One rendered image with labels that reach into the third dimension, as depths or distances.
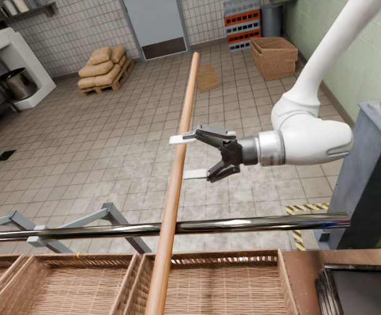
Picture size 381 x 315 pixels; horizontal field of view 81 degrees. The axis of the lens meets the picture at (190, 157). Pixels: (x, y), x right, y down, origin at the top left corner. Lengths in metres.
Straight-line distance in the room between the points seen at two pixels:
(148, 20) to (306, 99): 4.82
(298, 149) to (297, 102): 0.16
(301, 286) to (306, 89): 0.73
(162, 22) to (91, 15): 1.46
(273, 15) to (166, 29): 2.07
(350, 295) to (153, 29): 5.14
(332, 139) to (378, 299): 0.48
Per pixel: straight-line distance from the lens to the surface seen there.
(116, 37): 5.66
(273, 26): 4.77
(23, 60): 6.06
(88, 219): 0.86
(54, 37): 6.29
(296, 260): 1.11
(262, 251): 0.95
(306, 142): 0.56
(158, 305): 0.43
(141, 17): 5.36
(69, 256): 1.25
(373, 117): 1.07
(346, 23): 0.60
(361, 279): 0.89
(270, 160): 0.57
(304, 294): 1.07
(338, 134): 0.59
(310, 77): 0.68
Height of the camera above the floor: 1.60
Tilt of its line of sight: 42 degrees down
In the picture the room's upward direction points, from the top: 18 degrees counter-clockwise
